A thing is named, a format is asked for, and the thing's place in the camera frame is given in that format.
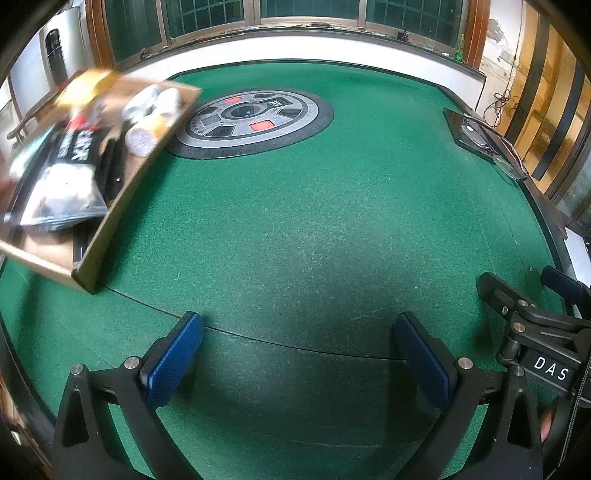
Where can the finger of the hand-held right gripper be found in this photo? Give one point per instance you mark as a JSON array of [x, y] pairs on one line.
[[501, 295], [568, 288]]

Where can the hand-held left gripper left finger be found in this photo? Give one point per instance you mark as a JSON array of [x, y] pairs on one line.
[[178, 355]]

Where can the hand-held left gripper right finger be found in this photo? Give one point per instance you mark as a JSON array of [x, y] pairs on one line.
[[420, 360]]

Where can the cardboard box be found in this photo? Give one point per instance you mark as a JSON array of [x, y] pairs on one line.
[[138, 184]]

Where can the person's right hand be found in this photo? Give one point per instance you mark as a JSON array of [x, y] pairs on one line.
[[547, 424]]

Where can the black pen white print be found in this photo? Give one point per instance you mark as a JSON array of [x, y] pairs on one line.
[[113, 170]]

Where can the gold black striped door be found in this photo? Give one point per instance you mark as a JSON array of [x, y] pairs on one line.
[[554, 92]]

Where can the clear plastic bag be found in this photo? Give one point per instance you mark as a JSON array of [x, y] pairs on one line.
[[60, 194]]

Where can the green bottle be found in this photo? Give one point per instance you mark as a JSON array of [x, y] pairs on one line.
[[459, 50]]

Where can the round table control panel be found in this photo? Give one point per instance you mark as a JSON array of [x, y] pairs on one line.
[[286, 120]]

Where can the small black device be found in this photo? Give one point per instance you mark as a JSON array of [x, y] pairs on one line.
[[405, 36]]

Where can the silver standing air conditioner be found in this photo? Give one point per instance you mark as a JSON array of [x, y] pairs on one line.
[[69, 37]]

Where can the barred window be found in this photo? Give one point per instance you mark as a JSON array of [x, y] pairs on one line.
[[300, 9]]

